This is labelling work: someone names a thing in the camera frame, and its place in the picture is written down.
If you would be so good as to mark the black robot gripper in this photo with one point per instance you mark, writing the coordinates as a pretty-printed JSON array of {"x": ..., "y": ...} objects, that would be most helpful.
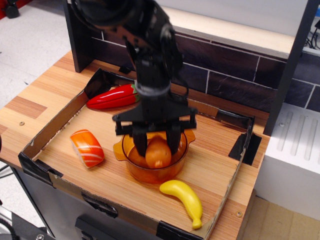
[{"x": 158, "y": 110}]

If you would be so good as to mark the orange toy carrot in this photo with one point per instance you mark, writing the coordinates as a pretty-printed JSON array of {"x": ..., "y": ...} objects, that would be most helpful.
[{"x": 158, "y": 154}]

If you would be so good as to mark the orange transparent plastic pot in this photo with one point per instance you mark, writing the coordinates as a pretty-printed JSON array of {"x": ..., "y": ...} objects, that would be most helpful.
[{"x": 125, "y": 150}]

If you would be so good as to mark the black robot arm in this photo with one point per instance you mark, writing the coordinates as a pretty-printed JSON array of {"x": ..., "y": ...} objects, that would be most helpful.
[{"x": 150, "y": 41}]

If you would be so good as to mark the cardboard fence with black tape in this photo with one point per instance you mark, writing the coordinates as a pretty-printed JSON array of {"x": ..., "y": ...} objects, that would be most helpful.
[{"x": 65, "y": 191}]

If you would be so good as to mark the red toy chili pepper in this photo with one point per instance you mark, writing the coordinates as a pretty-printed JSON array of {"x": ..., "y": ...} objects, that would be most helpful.
[{"x": 120, "y": 96}]

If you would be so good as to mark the yellow toy banana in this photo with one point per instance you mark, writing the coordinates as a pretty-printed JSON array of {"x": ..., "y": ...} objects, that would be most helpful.
[{"x": 188, "y": 197}]

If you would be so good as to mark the salmon sushi toy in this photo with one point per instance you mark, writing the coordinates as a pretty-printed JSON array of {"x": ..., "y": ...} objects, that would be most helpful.
[{"x": 87, "y": 148}]

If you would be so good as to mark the dark brick backsplash shelf unit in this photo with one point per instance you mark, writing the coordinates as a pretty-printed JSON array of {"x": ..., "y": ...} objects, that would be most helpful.
[{"x": 233, "y": 74}]

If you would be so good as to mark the white grooved side panel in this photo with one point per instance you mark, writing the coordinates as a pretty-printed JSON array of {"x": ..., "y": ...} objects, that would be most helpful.
[{"x": 289, "y": 175}]

